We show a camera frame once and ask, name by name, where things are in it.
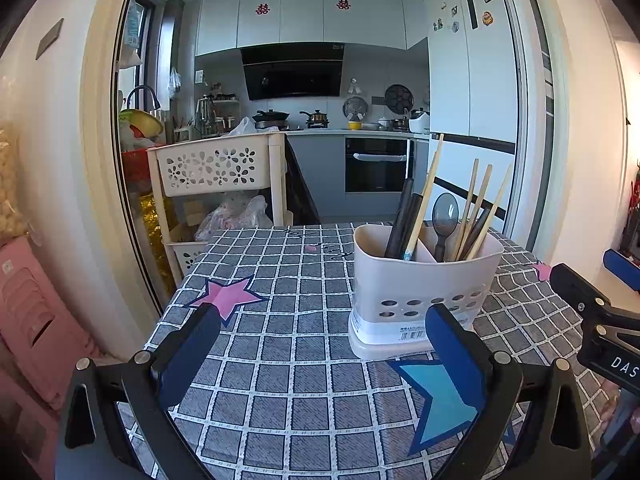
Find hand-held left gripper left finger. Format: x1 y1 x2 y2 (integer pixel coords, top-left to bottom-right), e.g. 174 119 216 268
55 302 223 480

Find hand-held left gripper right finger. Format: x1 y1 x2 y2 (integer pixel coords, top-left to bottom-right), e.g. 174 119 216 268
425 302 593 480

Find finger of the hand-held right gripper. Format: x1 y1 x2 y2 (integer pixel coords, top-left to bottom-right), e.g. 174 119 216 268
550 263 640 343
602 249 640 291

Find white plastic utensil holder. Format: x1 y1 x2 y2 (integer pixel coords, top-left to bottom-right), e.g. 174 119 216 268
347 224 505 361

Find black chopstick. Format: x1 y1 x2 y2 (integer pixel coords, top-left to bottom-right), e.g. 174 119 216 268
459 208 493 260

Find black handled utensil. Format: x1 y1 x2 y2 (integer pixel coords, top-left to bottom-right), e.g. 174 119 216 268
385 178 416 258
397 193 426 261

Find grey transparent spoon black handle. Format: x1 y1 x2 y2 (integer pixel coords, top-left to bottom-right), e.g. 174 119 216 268
431 192 460 263

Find blue striped wooden chopstick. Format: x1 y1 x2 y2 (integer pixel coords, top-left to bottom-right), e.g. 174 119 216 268
402 133 445 262

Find red and black bags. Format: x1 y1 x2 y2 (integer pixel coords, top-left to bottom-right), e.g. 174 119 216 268
620 160 640 261

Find grey checked tablecloth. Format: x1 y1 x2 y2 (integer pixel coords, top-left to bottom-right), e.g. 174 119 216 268
117 222 640 480

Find gold tinsel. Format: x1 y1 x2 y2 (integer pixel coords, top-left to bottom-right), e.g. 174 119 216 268
137 195 176 281

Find pink white plastic bag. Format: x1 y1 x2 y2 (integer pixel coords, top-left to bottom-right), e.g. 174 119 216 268
195 195 273 241

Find pink plastic stool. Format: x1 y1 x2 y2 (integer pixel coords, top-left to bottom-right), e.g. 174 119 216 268
0 237 101 411

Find beige plastic storage cart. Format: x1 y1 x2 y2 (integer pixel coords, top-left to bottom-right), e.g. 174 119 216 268
146 132 288 286

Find red plastic basin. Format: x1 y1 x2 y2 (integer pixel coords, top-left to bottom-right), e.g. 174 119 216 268
121 147 156 193

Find black built-in oven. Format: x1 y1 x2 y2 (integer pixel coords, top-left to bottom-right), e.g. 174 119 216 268
345 137 411 193

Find white refrigerator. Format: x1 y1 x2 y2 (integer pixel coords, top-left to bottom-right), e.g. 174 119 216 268
422 0 521 251

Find grey kitchen base cabinets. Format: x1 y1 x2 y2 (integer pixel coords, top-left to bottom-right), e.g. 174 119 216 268
285 129 431 223

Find yellow green colander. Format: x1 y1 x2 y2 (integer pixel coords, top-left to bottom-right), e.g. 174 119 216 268
120 109 164 136

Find metal kettle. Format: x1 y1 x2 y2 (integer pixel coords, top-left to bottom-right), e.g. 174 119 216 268
195 96 216 136

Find cream textured cushion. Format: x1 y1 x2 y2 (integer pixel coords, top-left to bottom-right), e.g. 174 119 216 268
0 125 28 241

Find black wok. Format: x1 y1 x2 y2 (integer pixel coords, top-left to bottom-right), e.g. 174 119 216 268
252 109 291 128

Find round black hanging pan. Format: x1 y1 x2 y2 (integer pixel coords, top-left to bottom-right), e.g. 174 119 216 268
385 84 416 113

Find round grey hanging strainer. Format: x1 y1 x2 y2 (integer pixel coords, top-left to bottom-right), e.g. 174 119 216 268
342 96 369 121

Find curved kitchen faucet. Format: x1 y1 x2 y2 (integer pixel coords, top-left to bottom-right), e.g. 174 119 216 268
126 85 162 113

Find black range hood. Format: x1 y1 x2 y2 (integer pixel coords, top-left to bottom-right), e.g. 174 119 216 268
240 42 346 101

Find white upper kitchen cabinets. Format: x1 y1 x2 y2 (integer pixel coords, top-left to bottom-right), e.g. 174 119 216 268
195 0 431 57

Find grey wall plate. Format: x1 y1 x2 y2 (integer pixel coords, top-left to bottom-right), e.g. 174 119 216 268
36 19 65 60

